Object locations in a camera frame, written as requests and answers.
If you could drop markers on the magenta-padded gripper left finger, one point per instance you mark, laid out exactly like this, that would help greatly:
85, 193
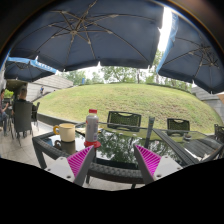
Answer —
60, 168

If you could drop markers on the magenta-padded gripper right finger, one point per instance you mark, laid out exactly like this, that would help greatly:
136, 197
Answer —
163, 166

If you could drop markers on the clear red-capped drink bottle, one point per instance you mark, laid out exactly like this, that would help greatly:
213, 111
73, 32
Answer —
91, 128

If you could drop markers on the small round ashtray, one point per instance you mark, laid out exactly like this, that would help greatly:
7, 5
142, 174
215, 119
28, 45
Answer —
187, 136

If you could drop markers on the grey umbrella pole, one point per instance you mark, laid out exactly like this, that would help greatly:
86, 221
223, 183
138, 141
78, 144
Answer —
150, 130

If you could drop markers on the flat round red coaster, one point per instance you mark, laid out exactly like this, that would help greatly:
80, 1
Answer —
92, 145

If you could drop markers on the dark green wicker chair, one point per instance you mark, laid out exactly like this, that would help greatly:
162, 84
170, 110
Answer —
178, 125
124, 119

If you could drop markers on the group of dark wicker chairs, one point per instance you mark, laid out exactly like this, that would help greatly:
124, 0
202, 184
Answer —
219, 133

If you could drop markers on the navy umbrella with blue edge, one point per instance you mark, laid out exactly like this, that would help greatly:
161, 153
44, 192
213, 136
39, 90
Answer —
26, 68

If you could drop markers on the navy patio umbrella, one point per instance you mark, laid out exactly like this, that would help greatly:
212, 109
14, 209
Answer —
196, 56
86, 33

